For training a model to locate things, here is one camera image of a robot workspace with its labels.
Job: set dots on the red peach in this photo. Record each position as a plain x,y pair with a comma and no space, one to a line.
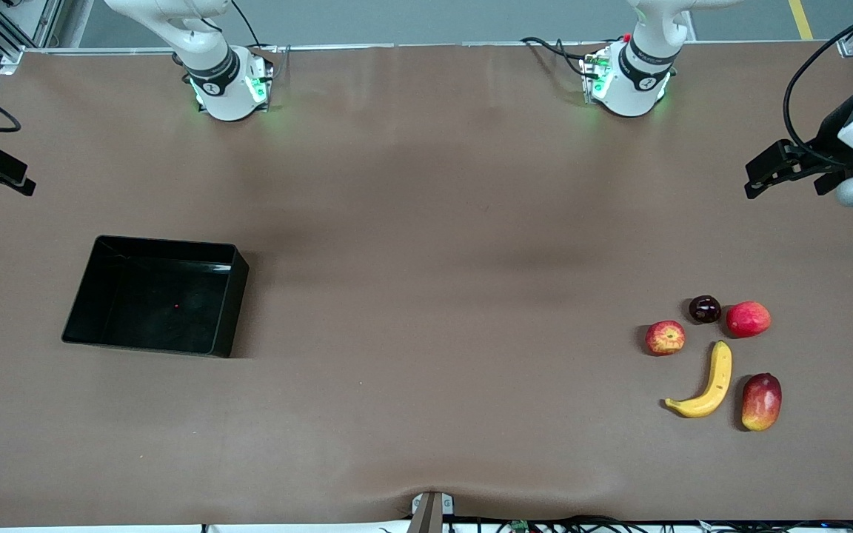
748,319

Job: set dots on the black plastic box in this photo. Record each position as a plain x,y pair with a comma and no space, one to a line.
156,303

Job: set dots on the red yellow mango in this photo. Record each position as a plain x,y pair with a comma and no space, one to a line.
761,402

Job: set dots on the dark purple plum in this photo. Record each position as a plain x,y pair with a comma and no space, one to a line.
705,309

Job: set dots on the yellow banana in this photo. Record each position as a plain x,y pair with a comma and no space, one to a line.
715,385

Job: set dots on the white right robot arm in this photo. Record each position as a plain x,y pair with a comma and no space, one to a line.
226,95

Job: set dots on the metal table clamp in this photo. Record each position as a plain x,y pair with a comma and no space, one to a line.
431,511

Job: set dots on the red yellow apple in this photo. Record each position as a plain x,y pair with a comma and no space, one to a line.
665,337

